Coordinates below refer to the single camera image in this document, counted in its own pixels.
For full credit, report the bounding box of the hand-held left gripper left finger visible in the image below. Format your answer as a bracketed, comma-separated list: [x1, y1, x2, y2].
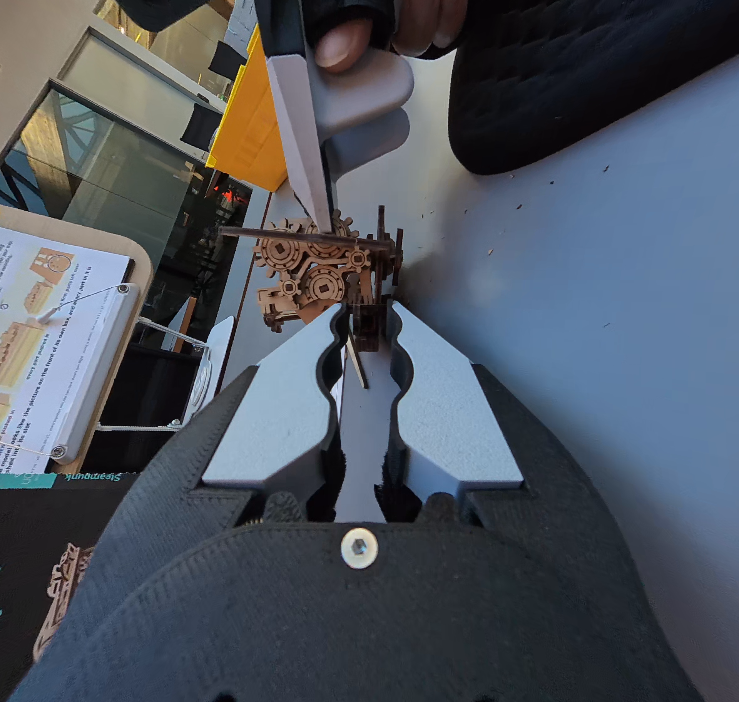
[202, 302, 350, 522]

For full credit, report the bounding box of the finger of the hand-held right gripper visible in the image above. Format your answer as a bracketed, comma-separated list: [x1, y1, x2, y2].
[266, 54, 337, 236]

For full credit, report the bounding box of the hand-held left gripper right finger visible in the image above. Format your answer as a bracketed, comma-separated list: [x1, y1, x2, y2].
[374, 301, 525, 522]

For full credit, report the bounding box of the wooden gear model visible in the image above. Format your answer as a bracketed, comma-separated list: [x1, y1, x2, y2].
[219, 205, 406, 391]

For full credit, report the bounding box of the black model kit box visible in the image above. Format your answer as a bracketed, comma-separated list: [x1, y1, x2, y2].
[0, 471, 142, 680]

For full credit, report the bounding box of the person's right hand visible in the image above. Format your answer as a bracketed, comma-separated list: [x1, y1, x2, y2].
[314, 0, 468, 74]

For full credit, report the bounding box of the yellow plastic bin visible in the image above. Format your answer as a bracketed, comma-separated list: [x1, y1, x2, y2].
[206, 23, 289, 190]

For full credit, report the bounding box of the white office table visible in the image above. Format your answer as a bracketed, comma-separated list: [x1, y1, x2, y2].
[58, 26, 229, 115]

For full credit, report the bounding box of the black office chair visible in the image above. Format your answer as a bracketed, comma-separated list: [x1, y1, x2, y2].
[179, 104, 223, 151]
[208, 40, 249, 79]

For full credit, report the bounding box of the wooden instruction board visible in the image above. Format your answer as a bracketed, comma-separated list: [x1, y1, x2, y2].
[0, 205, 155, 474]

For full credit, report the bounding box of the black quilted cushion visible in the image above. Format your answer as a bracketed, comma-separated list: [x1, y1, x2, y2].
[447, 0, 739, 176]

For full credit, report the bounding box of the white plastic base plate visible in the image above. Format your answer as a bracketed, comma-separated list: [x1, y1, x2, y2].
[182, 315, 236, 426]

